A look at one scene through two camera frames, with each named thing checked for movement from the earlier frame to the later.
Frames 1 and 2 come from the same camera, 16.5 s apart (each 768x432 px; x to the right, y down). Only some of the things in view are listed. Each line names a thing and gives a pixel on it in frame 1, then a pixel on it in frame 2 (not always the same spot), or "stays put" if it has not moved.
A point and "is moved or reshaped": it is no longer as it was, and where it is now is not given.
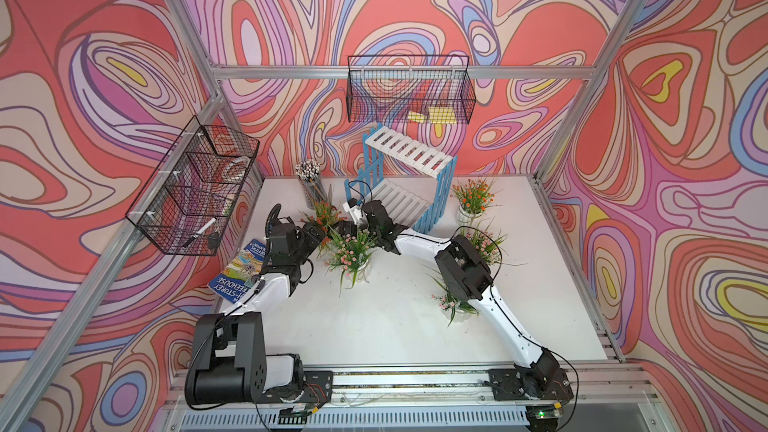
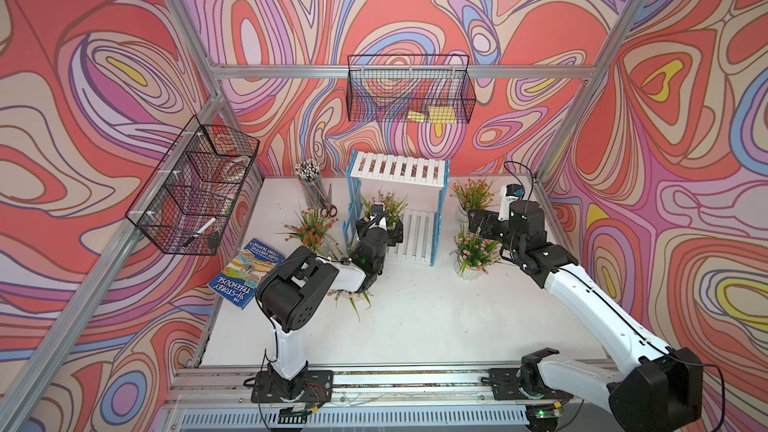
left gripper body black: x=303 y=245 → x=377 y=270
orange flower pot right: x=473 y=198 stays put
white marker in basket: x=203 y=229 stays put
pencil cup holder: x=308 y=174 stays put
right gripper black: x=349 y=226 → x=490 y=218
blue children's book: x=239 y=271 stays put
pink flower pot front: x=456 y=310 → x=392 y=203
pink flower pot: x=350 y=258 is moved or reshaped
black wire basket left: x=190 y=199 stays put
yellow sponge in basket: x=435 y=114 stays put
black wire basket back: x=414 y=89 stays put
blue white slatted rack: x=411 y=179 is moved or reshaped
